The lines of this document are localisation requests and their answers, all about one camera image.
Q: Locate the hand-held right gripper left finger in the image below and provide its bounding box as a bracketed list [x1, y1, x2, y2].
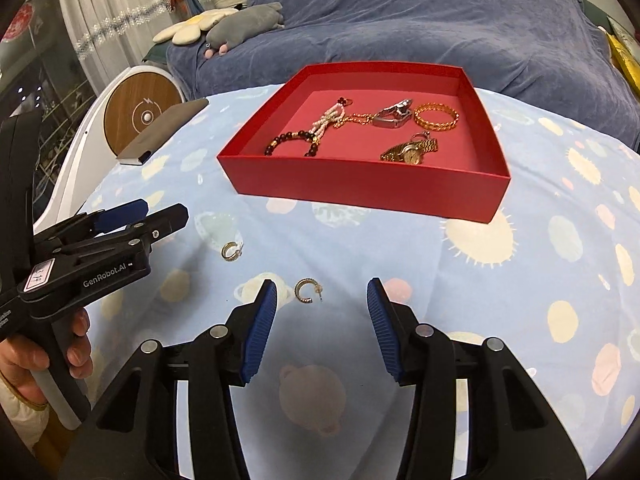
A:
[57, 279, 278, 480]

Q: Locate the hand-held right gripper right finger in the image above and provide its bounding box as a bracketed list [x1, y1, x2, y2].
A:
[366, 277, 587, 480]

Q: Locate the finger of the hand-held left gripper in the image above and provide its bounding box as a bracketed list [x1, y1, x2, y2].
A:
[35, 199, 150, 241]
[32, 203, 190, 281]

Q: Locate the red cardboard box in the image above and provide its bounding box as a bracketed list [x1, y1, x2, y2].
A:
[216, 62, 512, 225]

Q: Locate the dark bead bracelet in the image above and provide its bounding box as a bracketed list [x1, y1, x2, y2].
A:
[264, 130, 322, 157]

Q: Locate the gold wristwatch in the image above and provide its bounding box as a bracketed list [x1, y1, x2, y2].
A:
[380, 137, 441, 166]

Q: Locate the pearl bow bracelet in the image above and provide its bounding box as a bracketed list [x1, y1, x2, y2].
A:
[310, 102, 351, 137]

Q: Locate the gold braided bangle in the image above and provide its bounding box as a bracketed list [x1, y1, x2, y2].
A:
[414, 102, 460, 132]

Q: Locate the gold link chain bracelet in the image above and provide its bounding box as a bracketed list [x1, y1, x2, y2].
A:
[332, 111, 376, 128]

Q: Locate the person's left forearm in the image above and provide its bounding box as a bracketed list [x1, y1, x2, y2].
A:
[0, 372, 53, 453]

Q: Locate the person's left hand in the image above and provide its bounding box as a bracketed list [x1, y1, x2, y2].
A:
[0, 307, 93, 408]

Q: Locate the grey notebook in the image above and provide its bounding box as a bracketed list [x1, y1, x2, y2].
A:
[116, 98, 210, 166]

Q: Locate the white appliance with wooden disc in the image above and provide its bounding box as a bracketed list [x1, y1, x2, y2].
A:
[31, 64, 193, 235]

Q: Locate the blue dotted tablecloth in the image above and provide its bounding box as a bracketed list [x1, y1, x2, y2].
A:
[30, 82, 640, 480]

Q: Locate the dark glass cabinet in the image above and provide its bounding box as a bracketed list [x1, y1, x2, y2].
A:
[0, 0, 96, 201]

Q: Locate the cream flower plush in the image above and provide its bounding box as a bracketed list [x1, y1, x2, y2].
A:
[152, 8, 241, 47]

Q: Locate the white sheer curtain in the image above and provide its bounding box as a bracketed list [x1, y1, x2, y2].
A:
[55, 0, 201, 93]

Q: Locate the grey plush toy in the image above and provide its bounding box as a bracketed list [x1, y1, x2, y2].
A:
[204, 2, 286, 57]

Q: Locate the red round window decoration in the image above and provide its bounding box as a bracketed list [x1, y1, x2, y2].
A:
[0, 2, 36, 43]

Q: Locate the blue blanket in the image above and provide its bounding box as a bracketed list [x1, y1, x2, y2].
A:
[165, 0, 640, 153]

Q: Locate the yellow pillow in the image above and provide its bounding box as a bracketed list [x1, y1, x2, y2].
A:
[607, 30, 640, 91]

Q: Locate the grey cushion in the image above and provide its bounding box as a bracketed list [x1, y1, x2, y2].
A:
[606, 15, 636, 43]

